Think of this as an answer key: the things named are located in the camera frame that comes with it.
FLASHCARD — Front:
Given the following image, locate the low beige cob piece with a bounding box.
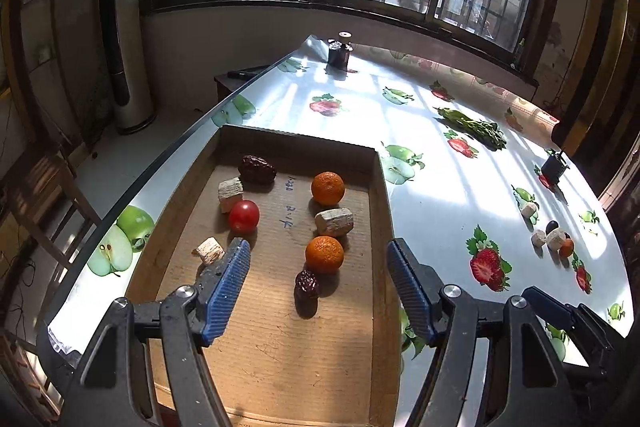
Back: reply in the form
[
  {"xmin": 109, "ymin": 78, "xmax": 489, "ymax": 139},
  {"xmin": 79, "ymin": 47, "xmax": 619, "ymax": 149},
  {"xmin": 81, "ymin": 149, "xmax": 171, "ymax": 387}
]
[{"xmin": 193, "ymin": 237, "xmax": 224, "ymax": 265}]

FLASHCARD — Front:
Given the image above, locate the orange tangerine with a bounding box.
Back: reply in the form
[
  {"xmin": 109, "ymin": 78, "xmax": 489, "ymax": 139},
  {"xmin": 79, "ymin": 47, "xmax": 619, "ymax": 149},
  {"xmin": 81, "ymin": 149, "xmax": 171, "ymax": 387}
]
[
  {"xmin": 305, "ymin": 235, "xmax": 345, "ymax": 274},
  {"xmin": 311, "ymin": 171, "xmax": 345, "ymax": 207},
  {"xmin": 558, "ymin": 237, "xmax": 575, "ymax": 259}
]

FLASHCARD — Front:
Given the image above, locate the tiny beige cob piece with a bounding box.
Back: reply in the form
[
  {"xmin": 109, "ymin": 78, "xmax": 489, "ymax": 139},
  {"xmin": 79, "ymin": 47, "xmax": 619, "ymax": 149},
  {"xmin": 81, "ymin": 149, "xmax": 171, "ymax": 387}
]
[{"xmin": 530, "ymin": 230, "xmax": 547, "ymax": 248}]

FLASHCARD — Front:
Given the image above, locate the beige round cob piece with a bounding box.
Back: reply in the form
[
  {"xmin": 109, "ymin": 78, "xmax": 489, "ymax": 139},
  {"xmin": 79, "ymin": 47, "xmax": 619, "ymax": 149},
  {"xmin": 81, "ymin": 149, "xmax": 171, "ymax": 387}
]
[{"xmin": 546, "ymin": 228, "xmax": 566, "ymax": 251}]

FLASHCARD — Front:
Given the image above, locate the red tomato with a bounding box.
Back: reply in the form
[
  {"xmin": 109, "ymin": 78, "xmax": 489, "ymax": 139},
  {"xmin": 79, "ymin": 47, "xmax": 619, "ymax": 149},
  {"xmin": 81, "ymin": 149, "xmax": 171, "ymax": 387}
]
[{"xmin": 228, "ymin": 200, "xmax": 260, "ymax": 235}]

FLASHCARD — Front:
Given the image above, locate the dark plum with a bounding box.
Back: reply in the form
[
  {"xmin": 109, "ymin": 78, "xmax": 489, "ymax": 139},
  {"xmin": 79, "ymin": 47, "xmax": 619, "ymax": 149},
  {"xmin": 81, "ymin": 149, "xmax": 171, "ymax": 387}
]
[{"xmin": 546, "ymin": 220, "xmax": 559, "ymax": 234}]

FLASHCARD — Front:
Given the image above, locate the dark red jujube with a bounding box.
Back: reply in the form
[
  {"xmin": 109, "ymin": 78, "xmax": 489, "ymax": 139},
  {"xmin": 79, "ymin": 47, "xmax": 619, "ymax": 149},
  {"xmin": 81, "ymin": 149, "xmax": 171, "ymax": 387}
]
[{"xmin": 294, "ymin": 269, "xmax": 320, "ymax": 301}]

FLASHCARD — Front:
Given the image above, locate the small beige cob piece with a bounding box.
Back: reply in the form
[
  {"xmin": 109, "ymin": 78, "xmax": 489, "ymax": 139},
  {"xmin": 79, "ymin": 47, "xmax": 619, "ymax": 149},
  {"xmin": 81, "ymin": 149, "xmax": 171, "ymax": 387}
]
[{"xmin": 521, "ymin": 202, "xmax": 538, "ymax": 219}]

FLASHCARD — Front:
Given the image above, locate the beige angular cob piece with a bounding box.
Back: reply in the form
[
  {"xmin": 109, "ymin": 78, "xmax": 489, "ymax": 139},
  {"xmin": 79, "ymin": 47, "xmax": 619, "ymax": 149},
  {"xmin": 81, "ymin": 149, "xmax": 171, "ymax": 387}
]
[{"xmin": 218, "ymin": 176, "xmax": 244, "ymax": 213}]

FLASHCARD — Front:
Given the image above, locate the large beige corn cob piece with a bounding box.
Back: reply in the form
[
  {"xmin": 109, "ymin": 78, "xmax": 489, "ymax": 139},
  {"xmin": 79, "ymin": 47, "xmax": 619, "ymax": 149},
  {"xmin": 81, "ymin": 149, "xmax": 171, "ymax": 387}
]
[{"xmin": 314, "ymin": 208, "xmax": 354, "ymax": 237}]

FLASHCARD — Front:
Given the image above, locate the large red jujube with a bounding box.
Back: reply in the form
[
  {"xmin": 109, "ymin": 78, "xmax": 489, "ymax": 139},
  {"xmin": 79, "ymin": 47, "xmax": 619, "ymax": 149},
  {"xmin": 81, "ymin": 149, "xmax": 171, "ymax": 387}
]
[{"xmin": 238, "ymin": 155, "xmax": 277, "ymax": 185}]

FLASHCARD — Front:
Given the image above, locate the cardboard box tray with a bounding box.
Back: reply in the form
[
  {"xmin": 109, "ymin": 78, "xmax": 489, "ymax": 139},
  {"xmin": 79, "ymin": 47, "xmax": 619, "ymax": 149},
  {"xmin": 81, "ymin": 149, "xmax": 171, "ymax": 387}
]
[{"xmin": 127, "ymin": 126, "xmax": 400, "ymax": 426}]

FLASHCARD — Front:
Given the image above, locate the fruit print tablecloth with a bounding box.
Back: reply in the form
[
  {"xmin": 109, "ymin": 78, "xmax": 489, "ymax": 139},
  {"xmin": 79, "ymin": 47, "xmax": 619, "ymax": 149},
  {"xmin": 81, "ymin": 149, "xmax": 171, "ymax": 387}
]
[{"xmin": 46, "ymin": 33, "xmax": 629, "ymax": 427}]

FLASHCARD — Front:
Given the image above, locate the green leafy vegetable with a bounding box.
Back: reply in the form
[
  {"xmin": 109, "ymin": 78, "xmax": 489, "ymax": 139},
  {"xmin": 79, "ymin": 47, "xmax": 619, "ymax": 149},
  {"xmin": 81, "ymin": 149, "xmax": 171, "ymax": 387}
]
[{"xmin": 436, "ymin": 107, "xmax": 506, "ymax": 150}]

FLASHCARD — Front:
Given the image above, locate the wooden chair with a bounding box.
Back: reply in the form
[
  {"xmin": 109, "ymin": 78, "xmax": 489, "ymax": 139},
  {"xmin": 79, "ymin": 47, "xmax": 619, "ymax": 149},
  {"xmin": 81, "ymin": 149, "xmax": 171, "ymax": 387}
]
[{"xmin": 2, "ymin": 146, "xmax": 101, "ymax": 269}]

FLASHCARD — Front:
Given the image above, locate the dark side table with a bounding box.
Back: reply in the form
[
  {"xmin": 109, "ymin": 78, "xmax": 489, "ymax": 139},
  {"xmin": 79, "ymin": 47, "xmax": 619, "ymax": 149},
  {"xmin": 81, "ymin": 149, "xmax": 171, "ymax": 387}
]
[{"xmin": 214, "ymin": 72, "xmax": 255, "ymax": 103}]

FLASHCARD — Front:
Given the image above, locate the black remote control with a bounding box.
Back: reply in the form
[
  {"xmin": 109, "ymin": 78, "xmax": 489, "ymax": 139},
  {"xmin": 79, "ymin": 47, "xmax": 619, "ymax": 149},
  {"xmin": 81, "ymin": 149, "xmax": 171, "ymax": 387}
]
[{"xmin": 227, "ymin": 65, "xmax": 268, "ymax": 81}]

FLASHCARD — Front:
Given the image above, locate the small dark red jar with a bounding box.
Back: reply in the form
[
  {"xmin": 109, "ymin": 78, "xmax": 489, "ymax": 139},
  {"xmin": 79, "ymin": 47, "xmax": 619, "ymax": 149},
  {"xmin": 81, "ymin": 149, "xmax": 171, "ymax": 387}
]
[{"xmin": 328, "ymin": 31, "xmax": 354, "ymax": 72}]

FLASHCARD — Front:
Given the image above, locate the white tower fan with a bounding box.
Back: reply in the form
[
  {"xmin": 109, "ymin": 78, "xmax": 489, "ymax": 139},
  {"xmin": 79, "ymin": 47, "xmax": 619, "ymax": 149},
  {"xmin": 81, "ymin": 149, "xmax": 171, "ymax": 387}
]
[{"xmin": 96, "ymin": 0, "xmax": 155, "ymax": 134}]

